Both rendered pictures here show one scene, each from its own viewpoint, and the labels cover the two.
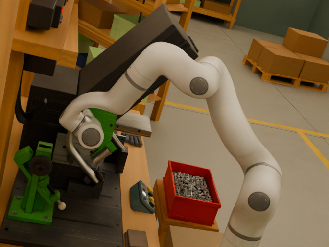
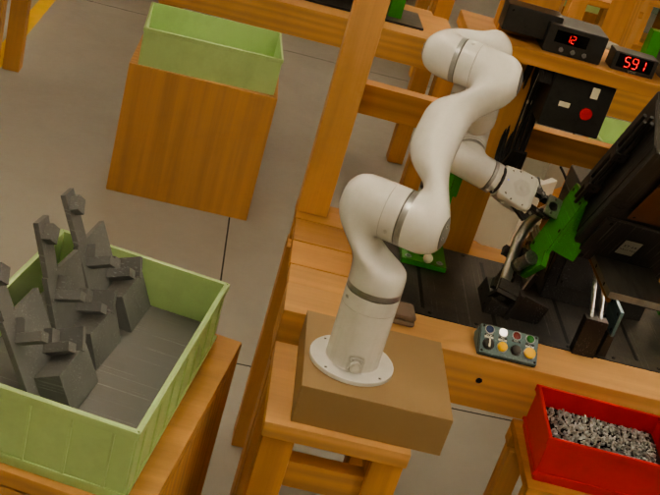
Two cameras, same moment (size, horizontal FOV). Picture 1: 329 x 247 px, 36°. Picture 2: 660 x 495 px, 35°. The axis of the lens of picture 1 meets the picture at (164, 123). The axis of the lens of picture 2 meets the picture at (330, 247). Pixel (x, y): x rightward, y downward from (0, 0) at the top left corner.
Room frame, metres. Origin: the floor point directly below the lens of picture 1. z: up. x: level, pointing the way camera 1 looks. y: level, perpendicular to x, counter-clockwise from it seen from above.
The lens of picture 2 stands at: (1.57, -2.34, 2.16)
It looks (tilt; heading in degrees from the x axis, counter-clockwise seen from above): 26 degrees down; 97
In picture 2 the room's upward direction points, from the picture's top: 17 degrees clockwise
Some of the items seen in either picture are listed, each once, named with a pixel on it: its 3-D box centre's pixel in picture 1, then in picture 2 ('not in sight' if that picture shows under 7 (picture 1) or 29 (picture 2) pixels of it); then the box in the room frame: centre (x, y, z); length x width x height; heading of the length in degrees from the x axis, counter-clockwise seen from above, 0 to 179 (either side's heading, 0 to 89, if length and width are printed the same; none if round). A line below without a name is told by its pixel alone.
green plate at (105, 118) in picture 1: (100, 119); (570, 227); (1.83, 0.25, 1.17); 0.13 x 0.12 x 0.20; 13
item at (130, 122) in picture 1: (106, 117); (620, 266); (1.99, 0.25, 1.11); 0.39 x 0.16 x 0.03; 103
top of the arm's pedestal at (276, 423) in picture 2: not in sight; (337, 401); (1.44, -0.37, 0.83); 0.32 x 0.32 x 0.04; 13
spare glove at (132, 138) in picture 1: (130, 135); not in sight; (2.33, 0.15, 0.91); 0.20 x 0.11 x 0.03; 16
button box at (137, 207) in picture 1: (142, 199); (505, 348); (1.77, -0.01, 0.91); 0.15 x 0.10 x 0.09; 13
